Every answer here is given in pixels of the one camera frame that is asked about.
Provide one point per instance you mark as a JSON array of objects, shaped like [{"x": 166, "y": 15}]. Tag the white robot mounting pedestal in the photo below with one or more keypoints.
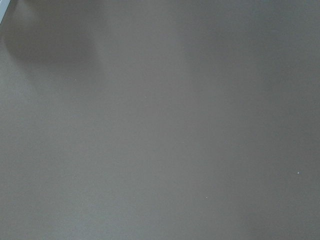
[{"x": 4, "y": 4}]

